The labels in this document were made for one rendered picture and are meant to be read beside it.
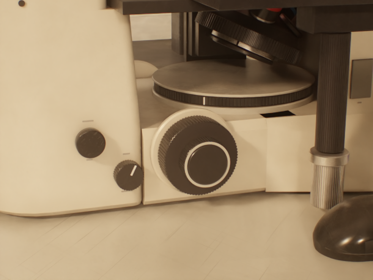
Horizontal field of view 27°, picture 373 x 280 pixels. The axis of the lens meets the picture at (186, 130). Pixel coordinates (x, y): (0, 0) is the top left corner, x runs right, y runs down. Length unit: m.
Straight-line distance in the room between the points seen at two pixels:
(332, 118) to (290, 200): 0.10
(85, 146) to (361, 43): 0.26
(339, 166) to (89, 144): 0.20
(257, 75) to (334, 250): 0.24
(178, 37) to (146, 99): 0.53
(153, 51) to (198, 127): 0.68
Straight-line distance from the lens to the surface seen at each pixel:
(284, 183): 0.70
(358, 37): 0.70
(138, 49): 1.32
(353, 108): 0.71
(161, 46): 1.34
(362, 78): 0.71
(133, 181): 0.64
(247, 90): 0.70
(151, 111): 0.70
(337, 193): 0.65
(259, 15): 0.71
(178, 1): 0.59
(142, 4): 0.58
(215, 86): 0.72
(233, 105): 0.69
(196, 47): 0.81
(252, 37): 0.71
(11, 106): 0.62
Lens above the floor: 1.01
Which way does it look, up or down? 17 degrees down
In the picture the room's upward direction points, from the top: straight up
